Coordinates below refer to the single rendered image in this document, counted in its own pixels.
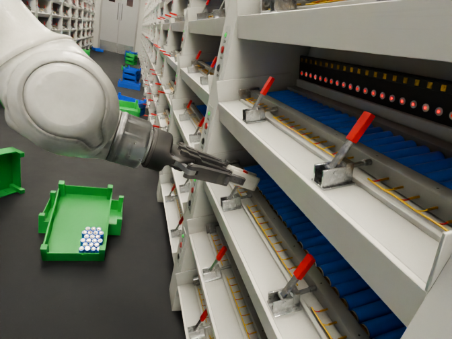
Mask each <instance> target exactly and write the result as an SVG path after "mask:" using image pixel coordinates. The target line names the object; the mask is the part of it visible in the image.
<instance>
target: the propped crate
mask: <svg viewBox="0 0 452 339"><path fill-rule="evenodd" d="M112 190H113V185H110V184H108V188H96V187H87V186H70V185H65V181H61V180H59V188H58V190H57V194H56V198H55V201H54V205H53V208H52V212H51V216H50V220H49V223H48V227H47V230H46V235H45V237H44V242H43V244H42V245H41V247H40V253H41V256H42V261H104V257H105V251H106V242H107V236H108V226H109V219H110V209H111V203H112ZM86 227H90V228H92V227H96V228H97V227H101V228H102V231H103V232H104V240H103V244H102V246H100V248H99V253H79V247H80V240H81V239H82V234H81V233H82V231H84V230H85V228H86Z"/></svg>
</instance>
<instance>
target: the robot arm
mask: <svg viewBox="0 0 452 339"><path fill-rule="evenodd" d="M0 100H1V102H2V104H3V106H4V108H5V121H6V123H7V125H8V126H9V127H11V128H12V129H13V130H14V131H16V132H17V133H19V134H20V135H22V136H23V137H25V138H27V139H29V140H31V142H33V143H34V144H35V145H37V146H39V147H40V148H42V149H44V150H46V151H49V152H51V153H54V154H57V155H62V156H68V157H80V158H98V159H105V160H108V161H109V162H114V163H118V164H121V165H125V166H128V167H132V168H134V169H135V168H137V167H138V166H139V165H140V163H141V165H142V166H143V167H145V168H148V169H150V170H155V171H157V172H160V171H161V170H162V169H163V168H164V167H165V166H166V165H168V166H170V167H172V168H174V169H175V170H178V171H180V172H182V171H183V172H184V174H183V177H184V178H186V179H195V180H201V181H205V182H210V183H214V184H219V185H222V186H227V185H228V183H230V184H233V185H236V186H240V187H242V188H246V189H248V190H252V191H255V189H256V187H257V185H258V183H259V181H260V178H258V177H256V176H257V174H255V173H252V172H249V171H247V170H245V171H247V173H248V174H247V173H244V172H243V171H244V169H241V168H238V167H235V166H232V165H228V163H229V161H228V160H225V162H222V161H223V160H222V159H220V158H218V157H215V156H212V155H209V154H208V153H205V152H203V151H200V150H198V149H195V148H193V147H190V146H188V145H186V144H184V143H183V142H179V143H178V145H176V144H173V141H174V138H173V135H172V134H171V133H169V132H166V131H164V130H161V129H158V128H154V129H153V130H152V124H151V122H150V121H148V120H145V119H142V118H139V117H137V116H133V115H132V114H129V113H128V112H122V111H121V110H120V105H119V100H118V95H117V93H116V90H115V88H114V86H113V84H112V82H111V80H110V79H109V78H108V76H107V75H106V74H105V73H104V72H103V70H102V68H101V67H100V66H99V65H98V64H97V63H96V62H95V61H94V60H92V59H91V58H90V57H89V56H88V55H87V54H86V53H85V52H84V51H83V50H82V49H81V48H80V47H79V45H78V44H77V43H76V42H75V41H74V39H72V37H70V36H68V35H64V34H57V33H55V32H53V31H51V30H49V29H48V28H46V27H45V26H43V25H42V24H41V23H40V22H39V21H38V20H37V19H36V17H35V16H34V15H33V14H32V13H31V11H30V10H29V9H28V8H27V7H26V6H25V5H24V3H23V2H22V1H21V0H0Z"/></svg>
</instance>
